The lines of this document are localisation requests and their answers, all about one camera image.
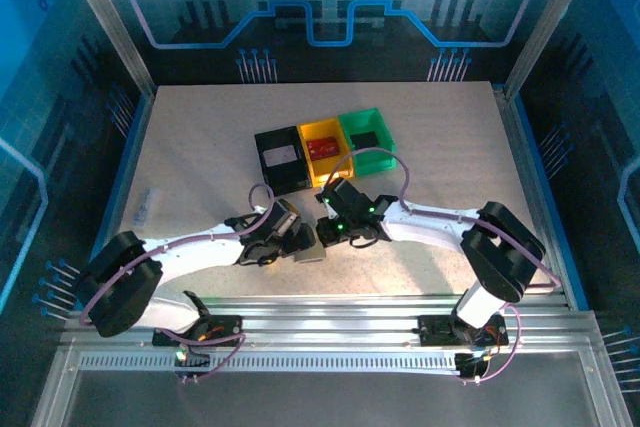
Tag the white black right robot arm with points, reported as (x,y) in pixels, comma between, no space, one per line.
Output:
(435,224)

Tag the green plastic bin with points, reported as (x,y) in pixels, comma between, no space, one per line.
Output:
(372,164)

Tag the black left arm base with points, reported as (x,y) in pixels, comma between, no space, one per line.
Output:
(225,327)

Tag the white card in bin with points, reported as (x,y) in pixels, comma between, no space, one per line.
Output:
(280,156)

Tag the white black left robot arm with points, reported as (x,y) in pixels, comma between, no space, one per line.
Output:
(190,259)

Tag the red card in bin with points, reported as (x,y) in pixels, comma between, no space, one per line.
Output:
(323,147)

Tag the yellow plastic bin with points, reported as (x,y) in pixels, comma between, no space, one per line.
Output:
(325,172)

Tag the clear plastic tube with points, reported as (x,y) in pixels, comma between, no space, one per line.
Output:
(146,207)

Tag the aluminium frame post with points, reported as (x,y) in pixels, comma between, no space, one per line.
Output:
(115,32)
(544,32)

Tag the aluminium side rail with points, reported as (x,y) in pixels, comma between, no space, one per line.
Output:
(520,147)

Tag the black plastic bin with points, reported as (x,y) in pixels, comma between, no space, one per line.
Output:
(285,182)

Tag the black card in bin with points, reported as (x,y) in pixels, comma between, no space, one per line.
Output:
(364,140)

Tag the aluminium mounting rail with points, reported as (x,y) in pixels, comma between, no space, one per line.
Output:
(325,319)

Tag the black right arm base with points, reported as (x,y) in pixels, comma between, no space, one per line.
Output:
(435,329)

